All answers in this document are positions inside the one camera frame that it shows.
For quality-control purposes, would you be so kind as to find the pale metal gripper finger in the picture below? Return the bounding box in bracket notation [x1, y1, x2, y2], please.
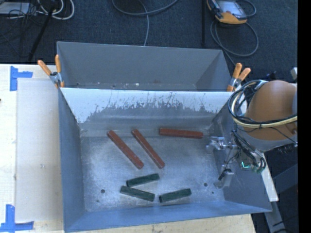
[206, 136, 232, 155]
[213, 169, 235, 189]

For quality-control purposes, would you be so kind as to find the red-brown flat block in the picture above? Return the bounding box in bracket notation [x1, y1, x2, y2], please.
[106, 130, 145, 170]
[131, 129, 166, 169]
[158, 127, 204, 139]

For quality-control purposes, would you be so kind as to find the dark green flat block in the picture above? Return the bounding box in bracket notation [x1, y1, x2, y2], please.
[126, 173, 160, 188]
[120, 185, 156, 202]
[158, 188, 192, 203]

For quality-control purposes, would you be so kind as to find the grey metal bin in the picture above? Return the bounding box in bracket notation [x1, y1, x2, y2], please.
[56, 41, 273, 233]

